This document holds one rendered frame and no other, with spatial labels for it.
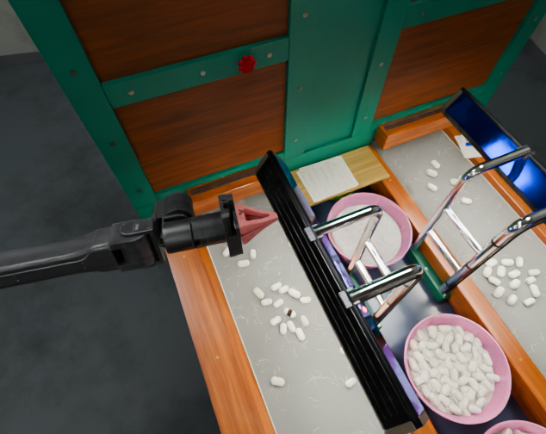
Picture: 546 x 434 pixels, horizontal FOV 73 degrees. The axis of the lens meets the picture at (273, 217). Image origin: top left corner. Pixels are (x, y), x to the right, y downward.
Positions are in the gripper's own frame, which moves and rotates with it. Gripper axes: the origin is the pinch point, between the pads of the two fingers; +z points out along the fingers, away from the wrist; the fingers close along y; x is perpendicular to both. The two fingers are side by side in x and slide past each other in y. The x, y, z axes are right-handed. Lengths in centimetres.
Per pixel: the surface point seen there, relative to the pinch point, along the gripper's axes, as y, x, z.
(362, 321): 14.5, 16.4, 11.9
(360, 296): 12.4, 12.5, 12.9
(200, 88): -12.3, -36.3, -8.5
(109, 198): 79, -137, -73
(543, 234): 41, -14, 87
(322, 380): 51, 8, 8
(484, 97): 18, -64, 95
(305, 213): 6.5, -6.5, 8.0
